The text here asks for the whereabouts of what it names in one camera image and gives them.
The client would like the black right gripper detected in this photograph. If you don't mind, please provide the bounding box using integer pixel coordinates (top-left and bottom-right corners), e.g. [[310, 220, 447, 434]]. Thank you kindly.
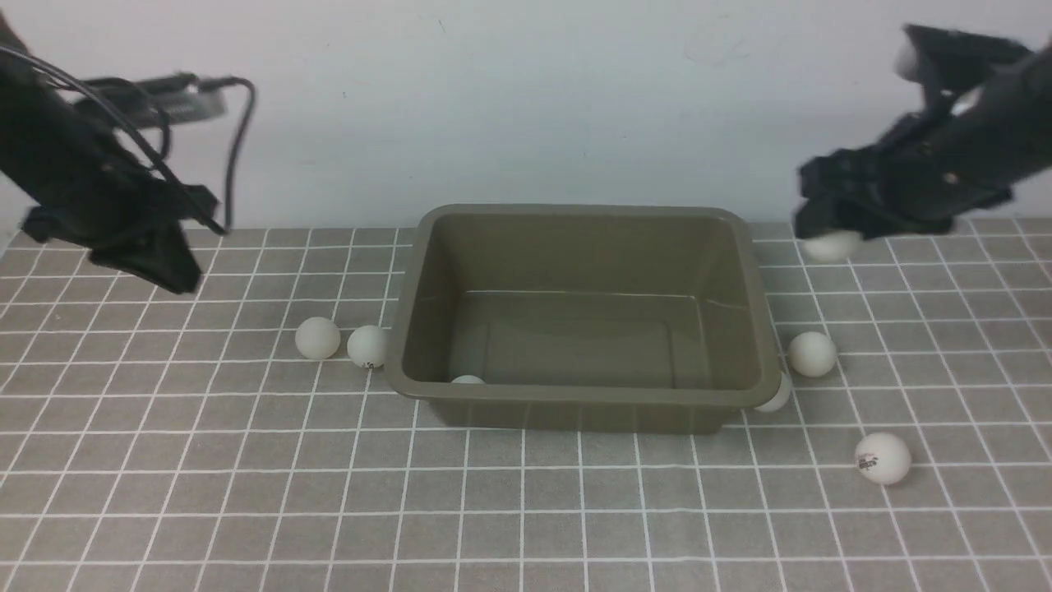
[[793, 115, 1013, 240]]

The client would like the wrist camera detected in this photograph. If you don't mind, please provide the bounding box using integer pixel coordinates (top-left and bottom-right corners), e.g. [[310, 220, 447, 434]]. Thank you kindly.
[[893, 24, 1031, 90], [85, 72, 227, 130]]

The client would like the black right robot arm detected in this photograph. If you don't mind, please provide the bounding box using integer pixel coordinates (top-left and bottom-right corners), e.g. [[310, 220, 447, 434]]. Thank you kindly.
[[793, 48, 1051, 240]]

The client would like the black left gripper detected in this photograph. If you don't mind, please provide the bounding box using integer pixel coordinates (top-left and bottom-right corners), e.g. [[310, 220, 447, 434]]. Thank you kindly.
[[21, 160, 219, 295]]

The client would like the white table-tennis ball with logo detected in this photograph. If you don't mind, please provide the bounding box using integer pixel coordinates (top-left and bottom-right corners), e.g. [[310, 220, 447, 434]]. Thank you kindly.
[[801, 231, 864, 265], [346, 325, 388, 368], [854, 433, 913, 486]]

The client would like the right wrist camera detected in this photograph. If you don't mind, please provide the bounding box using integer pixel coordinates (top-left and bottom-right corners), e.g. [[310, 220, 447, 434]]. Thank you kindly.
[[893, 24, 1031, 90]]

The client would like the olive plastic bin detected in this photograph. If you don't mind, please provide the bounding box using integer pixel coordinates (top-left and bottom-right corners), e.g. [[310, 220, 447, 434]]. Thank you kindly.
[[385, 205, 782, 434]]

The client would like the grey checked tablecloth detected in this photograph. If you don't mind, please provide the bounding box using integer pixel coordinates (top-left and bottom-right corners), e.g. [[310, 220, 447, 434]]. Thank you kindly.
[[1, 219, 1051, 591]]

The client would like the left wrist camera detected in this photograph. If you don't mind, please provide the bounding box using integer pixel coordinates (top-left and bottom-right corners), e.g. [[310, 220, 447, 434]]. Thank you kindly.
[[85, 72, 227, 130]]

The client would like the black camera cable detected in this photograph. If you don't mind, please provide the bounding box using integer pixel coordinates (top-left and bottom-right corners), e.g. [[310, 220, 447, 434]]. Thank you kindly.
[[197, 76, 257, 234]]

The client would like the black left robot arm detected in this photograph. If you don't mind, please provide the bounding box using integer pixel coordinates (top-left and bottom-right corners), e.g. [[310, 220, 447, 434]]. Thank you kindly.
[[1, 23, 218, 294]]

